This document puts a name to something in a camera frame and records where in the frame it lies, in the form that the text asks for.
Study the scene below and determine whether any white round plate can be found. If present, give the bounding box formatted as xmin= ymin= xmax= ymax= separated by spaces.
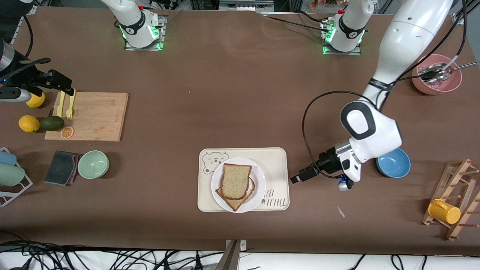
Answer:
xmin=211 ymin=157 xmax=267 ymax=213

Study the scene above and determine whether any soft brown bread slice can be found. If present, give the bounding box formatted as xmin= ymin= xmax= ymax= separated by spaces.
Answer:
xmin=221 ymin=163 xmax=253 ymax=200

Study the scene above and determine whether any yellow lemon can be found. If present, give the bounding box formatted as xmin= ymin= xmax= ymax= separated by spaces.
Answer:
xmin=25 ymin=92 xmax=46 ymax=109
xmin=18 ymin=115 xmax=41 ymax=134

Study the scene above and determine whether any cream tray with bear print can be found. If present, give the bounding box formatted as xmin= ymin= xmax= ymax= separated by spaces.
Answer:
xmin=197 ymin=147 xmax=290 ymax=213

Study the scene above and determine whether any yellow plastic fork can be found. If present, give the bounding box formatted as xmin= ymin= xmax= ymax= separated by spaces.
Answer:
xmin=66 ymin=89 xmax=77 ymax=120

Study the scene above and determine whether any dark green avocado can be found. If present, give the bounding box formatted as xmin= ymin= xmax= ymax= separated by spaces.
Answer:
xmin=40 ymin=115 xmax=65 ymax=132

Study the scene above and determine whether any wooden cutting board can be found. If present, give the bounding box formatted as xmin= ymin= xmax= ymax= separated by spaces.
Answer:
xmin=44 ymin=92 xmax=129 ymax=142

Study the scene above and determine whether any toasted bread slice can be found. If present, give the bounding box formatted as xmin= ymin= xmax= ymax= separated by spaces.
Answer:
xmin=215 ymin=177 xmax=256 ymax=212

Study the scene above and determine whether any blue bowl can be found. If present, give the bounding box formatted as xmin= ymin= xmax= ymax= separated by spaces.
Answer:
xmin=376 ymin=147 xmax=411 ymax=179

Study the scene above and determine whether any light blue cup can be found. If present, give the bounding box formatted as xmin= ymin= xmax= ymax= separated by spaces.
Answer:
xmin=0 ymin=151 xmax=18 ymax=166

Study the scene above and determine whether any dark grey folded cloth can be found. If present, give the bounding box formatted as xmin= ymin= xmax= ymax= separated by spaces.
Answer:
xmin=44 ymin=150 xmax=81 ymax=187

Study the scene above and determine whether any pale green bowl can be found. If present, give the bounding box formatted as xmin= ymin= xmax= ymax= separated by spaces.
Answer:
xmin=77 ymin=150 xmax=110 ymax=180

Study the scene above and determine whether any pale green cup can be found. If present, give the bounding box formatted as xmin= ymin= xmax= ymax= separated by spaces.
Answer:
xmin=0 ymin=163 xmax=26 ymax=187

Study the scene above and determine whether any yellow plastic cup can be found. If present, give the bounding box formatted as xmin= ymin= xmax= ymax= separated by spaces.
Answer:
xmin=428 ymin=199 xmax=462 ymax=225

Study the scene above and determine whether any metal spoon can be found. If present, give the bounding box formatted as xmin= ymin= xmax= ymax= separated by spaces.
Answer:
xmin=418 ymin=62 xmax=479 ymax=83

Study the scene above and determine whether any pink bowl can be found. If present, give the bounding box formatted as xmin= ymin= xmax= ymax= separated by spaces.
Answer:
xmin=412 ymin=54 xmax=463 ymax=95

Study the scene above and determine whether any wooden peg drying rack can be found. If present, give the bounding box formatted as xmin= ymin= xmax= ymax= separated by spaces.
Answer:
xmin=421 ymin=158 xmax=480 ymax=241

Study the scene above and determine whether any aluminium corner profile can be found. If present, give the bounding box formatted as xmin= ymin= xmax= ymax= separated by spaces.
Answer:
xmin=452 ymin=0 xmax=480 ymax=26

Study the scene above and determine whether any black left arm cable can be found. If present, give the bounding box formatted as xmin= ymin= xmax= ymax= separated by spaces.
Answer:
xmin=302 ymin=0 xmax=469 ymax=179

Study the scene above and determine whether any metal mount bracket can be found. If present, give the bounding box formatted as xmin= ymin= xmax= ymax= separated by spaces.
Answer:
xmin=214 ymin=239 xmax=247 ymax=270

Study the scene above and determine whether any white wire cup rack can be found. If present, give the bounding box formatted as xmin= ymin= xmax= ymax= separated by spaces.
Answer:
xmin=0 ymin=147 xmax=33 ymax=207

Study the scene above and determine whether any black table cable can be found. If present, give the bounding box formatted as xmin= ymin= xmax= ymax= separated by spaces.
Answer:
xmin=259 ymin=11 xmax=330 ymax=33

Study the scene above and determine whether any black cable bundle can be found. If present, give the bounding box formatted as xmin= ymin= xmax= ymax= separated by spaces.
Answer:
xmin=0 ymin=231 xmax=225 ymax=270

